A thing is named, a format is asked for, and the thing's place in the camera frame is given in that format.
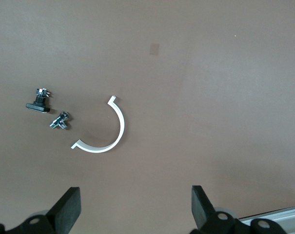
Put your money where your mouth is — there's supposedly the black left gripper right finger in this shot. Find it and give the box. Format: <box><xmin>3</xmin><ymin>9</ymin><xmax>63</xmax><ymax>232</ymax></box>
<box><xmin>190</xmin><ymin>185</ymin><xmax>288</xmax><ymax>234</ymax></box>

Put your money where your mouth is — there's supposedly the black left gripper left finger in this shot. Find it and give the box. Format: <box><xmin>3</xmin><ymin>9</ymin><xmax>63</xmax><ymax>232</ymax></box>
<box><xmin>0</xmin><ymin>187</ymin><xmax>81</xmax><ymax>234</ymax></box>

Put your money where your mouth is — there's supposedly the white drawer cabinet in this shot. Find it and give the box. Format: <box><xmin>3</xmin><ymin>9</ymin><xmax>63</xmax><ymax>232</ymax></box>
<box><xmin>239</xmin><ymin>205</ymin><xmax>295</xmax><ymax>229</ymax></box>

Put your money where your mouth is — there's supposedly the black flat-cap push button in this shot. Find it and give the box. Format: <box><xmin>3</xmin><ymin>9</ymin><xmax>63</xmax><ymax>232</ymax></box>
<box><xmin>25</xmin><ymin>88</ymin><xmax>53</xmax><ymax>115</ymax></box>

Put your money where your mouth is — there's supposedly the small chrome metal fitting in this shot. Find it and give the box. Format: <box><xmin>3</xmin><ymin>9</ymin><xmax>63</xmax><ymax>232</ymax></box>
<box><xmin>49</xmin><ymin>111</ymin><xmax>71</xmax><ymax>130</ymax></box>

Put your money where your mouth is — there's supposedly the white semicircular plastic clamp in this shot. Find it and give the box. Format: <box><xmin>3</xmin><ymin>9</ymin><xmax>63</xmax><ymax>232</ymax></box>
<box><xmin>70</xmin><ymin>95</ymin><xmax>125</xmax><ymax>154</ymax></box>

